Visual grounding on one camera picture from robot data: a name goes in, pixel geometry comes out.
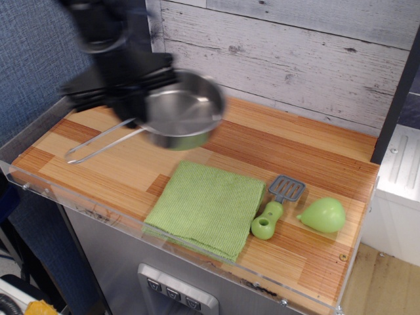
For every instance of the grey spatula green handle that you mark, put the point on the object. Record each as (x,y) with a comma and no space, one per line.
(282,188)

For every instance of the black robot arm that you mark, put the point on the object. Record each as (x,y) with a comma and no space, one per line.
(97,21)

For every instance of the green cloth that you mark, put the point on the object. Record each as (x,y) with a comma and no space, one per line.
(209,208)

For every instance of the white aluminium rail block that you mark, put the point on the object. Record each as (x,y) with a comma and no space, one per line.
(399,170)

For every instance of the steel pan with wire handle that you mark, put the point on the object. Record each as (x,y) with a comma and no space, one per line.
(181,116)

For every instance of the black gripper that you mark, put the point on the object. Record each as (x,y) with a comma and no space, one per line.
(122,76)

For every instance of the green plastic pear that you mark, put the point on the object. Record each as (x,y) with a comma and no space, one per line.
(325,215)

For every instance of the grey button panel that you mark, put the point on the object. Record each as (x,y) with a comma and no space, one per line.
(166,294)

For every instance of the steel cabinet front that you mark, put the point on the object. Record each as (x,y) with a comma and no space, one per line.
(114,256)

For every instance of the right dark post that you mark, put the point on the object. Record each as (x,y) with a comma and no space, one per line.
(397,104)

